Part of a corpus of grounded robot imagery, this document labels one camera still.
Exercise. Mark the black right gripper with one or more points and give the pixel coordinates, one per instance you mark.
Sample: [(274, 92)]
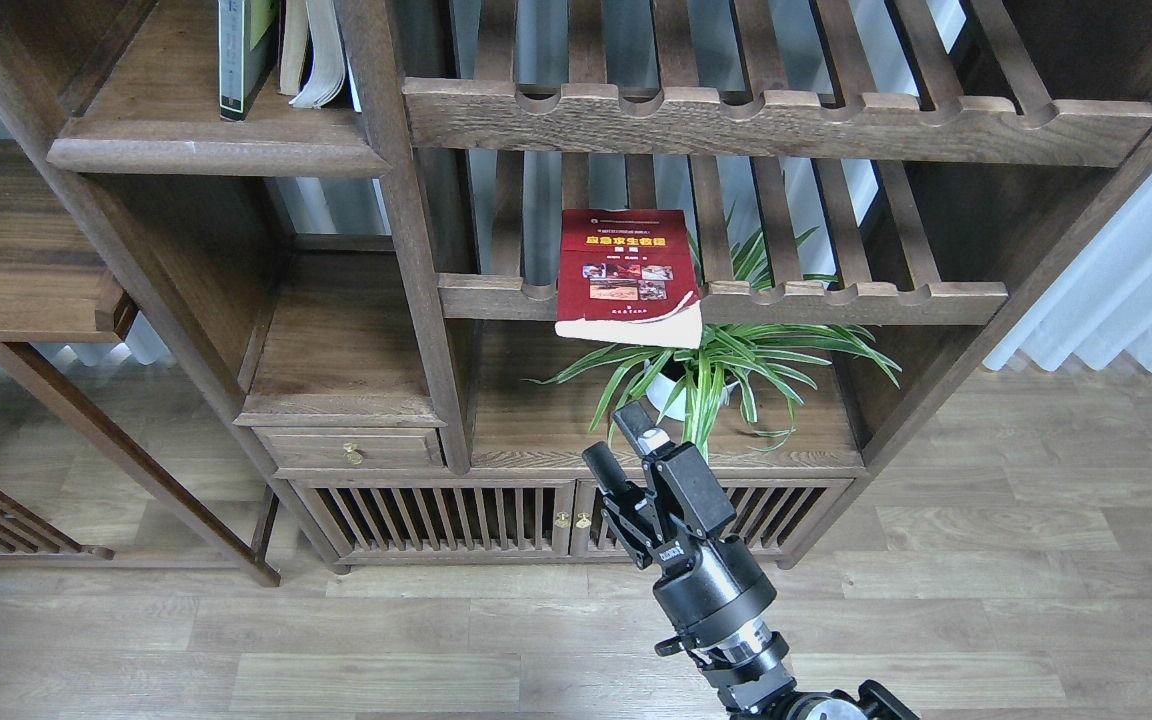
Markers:
[(710, 585)]

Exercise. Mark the red paperback book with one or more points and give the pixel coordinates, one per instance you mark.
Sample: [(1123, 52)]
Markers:
[(626, 276)]

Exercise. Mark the black yellow-green book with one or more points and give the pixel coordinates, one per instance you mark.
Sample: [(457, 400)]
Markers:
[(246, 41)]

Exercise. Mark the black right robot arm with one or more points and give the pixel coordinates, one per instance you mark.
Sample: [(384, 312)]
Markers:
[(752, 681)]

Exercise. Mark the upright cream books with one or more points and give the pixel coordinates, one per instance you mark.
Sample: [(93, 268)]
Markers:
[(313, 65)]

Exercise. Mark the white plant pot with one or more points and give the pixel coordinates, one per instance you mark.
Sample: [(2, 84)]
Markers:
[(666, 391)]

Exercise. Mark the green spider plant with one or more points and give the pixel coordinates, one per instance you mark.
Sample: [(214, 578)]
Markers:
[(772, 355)]

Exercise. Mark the brass drawer knob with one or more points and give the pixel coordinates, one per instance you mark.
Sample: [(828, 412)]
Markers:
[(351, 455)]

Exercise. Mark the large dark wooden bookshelf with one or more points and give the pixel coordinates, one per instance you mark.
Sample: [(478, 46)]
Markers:
[(330, 277)]

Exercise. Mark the white pleated curtain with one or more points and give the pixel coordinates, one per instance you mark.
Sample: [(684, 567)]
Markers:
[(1100, 308)]

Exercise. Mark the dark wooden side table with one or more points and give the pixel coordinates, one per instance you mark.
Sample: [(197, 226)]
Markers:
[(54, 288)]

